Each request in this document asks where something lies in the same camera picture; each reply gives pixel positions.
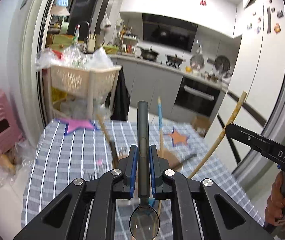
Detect person's right hand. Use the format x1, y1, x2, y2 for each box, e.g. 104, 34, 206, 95
265, 173, 285, 231

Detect white refrigerator with magnets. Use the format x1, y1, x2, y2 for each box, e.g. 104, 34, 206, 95
232, 0, 285, 175

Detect blue patterned wooden chopstick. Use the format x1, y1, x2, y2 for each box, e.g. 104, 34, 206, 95
157, 96, 165, 156

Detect spice rack with bottles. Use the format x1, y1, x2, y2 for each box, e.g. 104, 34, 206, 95
118, 25, 139, 55

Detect white upper kitchen cabinets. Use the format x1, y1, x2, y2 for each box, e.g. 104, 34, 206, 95
119, 0, 244, 39

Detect clear bag on cart shelf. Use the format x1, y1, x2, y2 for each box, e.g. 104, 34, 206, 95
59, 97, 113, 120

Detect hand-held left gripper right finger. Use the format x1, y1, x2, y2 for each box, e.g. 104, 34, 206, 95
150, 144, 274, 240

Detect beige plastic utensil holder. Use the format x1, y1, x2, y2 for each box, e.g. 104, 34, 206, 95
112, 149, 183, 208

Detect black wok with lid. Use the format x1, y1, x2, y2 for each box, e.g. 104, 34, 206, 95
140, 47, 159, 61

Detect grey checked star tablecloth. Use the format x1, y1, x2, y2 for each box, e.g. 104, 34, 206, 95
21, 118, 266, 240

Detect yellow packaging in cart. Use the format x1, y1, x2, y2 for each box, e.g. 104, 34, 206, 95
51, 87, 68, 106

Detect small metal saucepan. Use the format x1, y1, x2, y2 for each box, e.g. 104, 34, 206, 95
202, 71, 218, 82

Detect hanging white plastic bag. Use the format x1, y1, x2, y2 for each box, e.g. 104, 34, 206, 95
100, 13, 112, 30

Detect beige perforated basket cart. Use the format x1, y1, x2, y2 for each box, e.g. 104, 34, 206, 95
48, 65, 122, 121

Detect round metal steamer plate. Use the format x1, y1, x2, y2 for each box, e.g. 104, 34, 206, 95
190, 46, 205, 70

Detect clear bag with brown produce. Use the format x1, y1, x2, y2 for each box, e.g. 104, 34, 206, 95
0, 140, 36, 188

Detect black curved kitchen faucet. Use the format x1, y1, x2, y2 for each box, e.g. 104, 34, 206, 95
78, 21, 91, 53

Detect dark round egg pan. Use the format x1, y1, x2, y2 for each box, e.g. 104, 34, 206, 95
215, 55, 230, 72

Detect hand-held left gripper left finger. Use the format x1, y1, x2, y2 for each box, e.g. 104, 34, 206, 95
13, 145, 138, 240

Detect black hanging garment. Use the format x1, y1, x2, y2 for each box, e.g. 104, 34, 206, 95
111, 67, 130, 122

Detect green plastic basin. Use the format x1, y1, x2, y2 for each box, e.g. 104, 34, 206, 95
53, 33, 73, 45

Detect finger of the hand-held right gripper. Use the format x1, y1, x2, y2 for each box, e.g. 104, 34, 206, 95
225, 123, 270, 156

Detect brown cardboard box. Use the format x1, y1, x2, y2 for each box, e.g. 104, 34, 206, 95
192, 116, 211, 136

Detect crumpled clear plastic bags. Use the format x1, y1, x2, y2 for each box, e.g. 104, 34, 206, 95
36, 46, 93, 70

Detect black range hood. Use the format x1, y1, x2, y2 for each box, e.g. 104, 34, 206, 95
142, 13, 198, 53

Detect plain wooden chopstick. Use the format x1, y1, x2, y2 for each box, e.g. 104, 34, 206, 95
188, 91, 247, 180
96, 114, 116, 153

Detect black built-in oven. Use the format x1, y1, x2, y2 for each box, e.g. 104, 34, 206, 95
174, 77, 222, 117

